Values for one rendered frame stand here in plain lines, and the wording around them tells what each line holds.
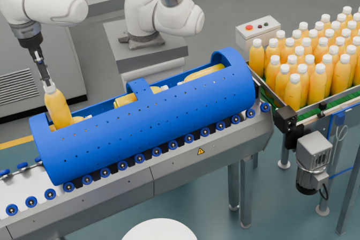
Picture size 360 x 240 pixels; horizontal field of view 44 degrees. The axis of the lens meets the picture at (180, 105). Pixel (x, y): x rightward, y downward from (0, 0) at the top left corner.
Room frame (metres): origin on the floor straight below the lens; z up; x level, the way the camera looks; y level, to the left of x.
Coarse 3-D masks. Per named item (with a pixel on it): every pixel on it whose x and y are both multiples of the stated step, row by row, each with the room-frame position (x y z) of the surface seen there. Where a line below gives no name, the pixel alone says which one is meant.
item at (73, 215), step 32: (256, 128) 1.35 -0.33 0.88; (128, 160) 1.22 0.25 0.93; (192, 160) 1.23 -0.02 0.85; (224, 160) 1.33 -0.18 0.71; (0, 192) 1.13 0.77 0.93; (32, 192) 1.11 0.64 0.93; (64, 192) 1.09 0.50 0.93; (96, 192) 1.10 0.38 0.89; (128, 192) 1.13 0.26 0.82; (160, 192) 1.24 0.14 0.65; (32, 224) 1.00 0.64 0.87; (64, 224) 1.05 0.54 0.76
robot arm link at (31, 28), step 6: (24, 24) 1.18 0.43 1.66; (30, 24) 1.18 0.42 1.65; (36, 24) 1.20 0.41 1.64; (12, 30) 1.19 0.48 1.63; (18, 30) 1.18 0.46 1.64; (24, 30) 1.18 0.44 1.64; (30, 30) 1.18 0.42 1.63; (36, 30) 1.19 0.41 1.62; (18, 36) 1.18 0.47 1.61; (24, 36) 1.18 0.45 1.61; (30, 36) 1.18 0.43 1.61
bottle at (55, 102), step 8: (56, 88) 1.22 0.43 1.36; (48, 96) 1.20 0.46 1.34; (56, 96) 1.20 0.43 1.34; (48, 104) 1.19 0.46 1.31; (56, 104) 1.19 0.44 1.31; (64, 104) 1.21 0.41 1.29; (56, 112) 1.18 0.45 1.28; (64, 112) 1.20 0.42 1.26; (56, 120) 1.19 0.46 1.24; (64, 120) 1.19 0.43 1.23; (72, 120) 1.22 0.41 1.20; (56, 128) 1.19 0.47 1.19
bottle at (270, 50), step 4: (268, 48) 1.66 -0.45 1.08; (272, 48) 1.65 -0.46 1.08; (276, 48) 1.65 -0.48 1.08; (268, 52) 1.65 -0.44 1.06; (272, 52) 1.64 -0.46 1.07; (276, 52) 1.64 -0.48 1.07; (280, 52) 1.65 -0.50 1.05; (268, 56) 1.64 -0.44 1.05; (268, 60) 1.64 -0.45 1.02; (264, 68) 1.67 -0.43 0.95; (264, 72) 1.66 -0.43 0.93; (264, 76) 1.66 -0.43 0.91
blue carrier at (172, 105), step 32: (224, 64) 1.56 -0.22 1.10; (160, 96) 1.27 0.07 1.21; (192, 96) 1.27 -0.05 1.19; (224, 96) 1.29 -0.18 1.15; (32, 128) 1.17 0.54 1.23; (64, 128) 1.16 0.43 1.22; (96, 128) 1.16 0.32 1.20; (128, 128) 1.17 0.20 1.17; (160, 128) 1.19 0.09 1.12; (192, 128) 1.24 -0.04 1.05; (96, 160) 1.10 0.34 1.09
